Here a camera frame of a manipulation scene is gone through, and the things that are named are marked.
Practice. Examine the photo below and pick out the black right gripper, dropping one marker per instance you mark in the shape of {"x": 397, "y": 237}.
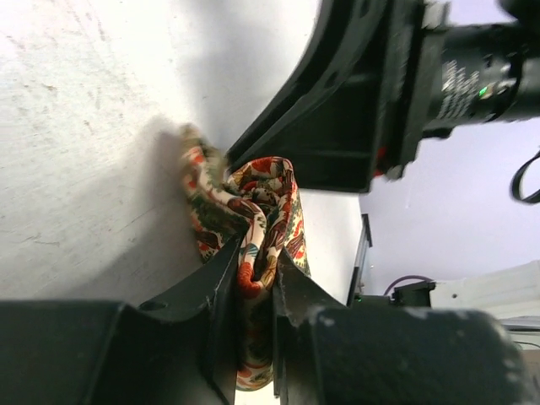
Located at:
{"x": 327, "y": 117}

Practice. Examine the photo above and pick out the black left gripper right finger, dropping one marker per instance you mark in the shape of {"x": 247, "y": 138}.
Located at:
{"x": 325, "y": 352}

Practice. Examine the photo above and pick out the paisley patterned necktie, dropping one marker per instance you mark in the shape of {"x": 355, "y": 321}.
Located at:
{"x": 259, "y": 202}

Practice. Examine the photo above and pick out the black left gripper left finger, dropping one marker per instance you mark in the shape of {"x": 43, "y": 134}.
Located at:
{"x": 177, "y": 348}

